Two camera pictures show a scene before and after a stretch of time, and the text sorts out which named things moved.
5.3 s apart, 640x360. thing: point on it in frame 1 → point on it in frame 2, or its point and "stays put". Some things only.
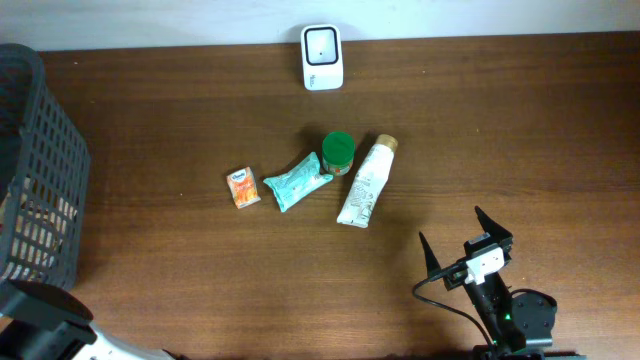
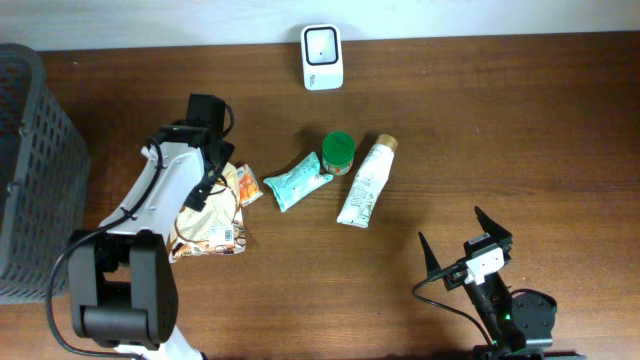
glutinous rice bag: x=32 y=227 → x=214 y=228
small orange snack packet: x=243 y=188 stays put
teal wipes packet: x=303 y=178 stays put
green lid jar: x=338 y=150 stays put
